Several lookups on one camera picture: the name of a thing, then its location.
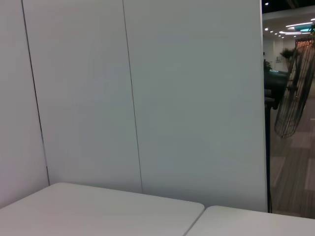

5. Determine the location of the black pedestal fan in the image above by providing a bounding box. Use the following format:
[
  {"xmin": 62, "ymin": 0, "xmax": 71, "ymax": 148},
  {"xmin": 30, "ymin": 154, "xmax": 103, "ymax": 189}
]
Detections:
[{"xmin": 264, "ymin": 30, "xmax": 315, "ymax": 213}]

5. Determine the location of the ring shaped ceiling light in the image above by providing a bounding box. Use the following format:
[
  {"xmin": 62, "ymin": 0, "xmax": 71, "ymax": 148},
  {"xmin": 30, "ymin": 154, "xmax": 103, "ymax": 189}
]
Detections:
[{"xmin": 284, "ymin": 21, "xmax": 315, "ymax": 33}]

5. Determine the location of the green potted palm plant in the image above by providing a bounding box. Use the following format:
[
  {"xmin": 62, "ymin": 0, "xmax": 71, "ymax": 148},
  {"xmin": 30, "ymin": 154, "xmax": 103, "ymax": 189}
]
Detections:
[{"xmin": 280, "ymin": 47, "xmax": 296, "ymax": 65}]

